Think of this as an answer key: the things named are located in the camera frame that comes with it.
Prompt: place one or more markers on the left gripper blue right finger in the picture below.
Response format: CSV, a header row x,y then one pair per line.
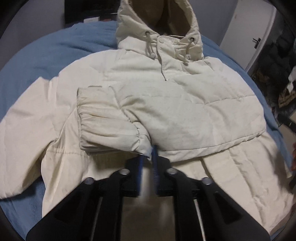
x,y
202,210

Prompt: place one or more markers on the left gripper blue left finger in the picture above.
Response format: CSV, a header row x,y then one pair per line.
x,y
93,210

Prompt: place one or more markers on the cream hooded puffer jacket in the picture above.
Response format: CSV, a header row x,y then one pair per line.
x,y
155,89

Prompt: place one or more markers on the dark cluttered clothes rack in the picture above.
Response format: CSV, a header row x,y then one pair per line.
x,y
273,71

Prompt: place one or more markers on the blue fleece bed blanket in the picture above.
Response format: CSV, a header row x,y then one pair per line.
x,y
46,57

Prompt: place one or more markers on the black monitor screen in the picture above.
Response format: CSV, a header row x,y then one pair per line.
x,y
79,10

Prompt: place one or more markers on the white door with handle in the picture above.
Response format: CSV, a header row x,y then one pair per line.
x,y
248,31

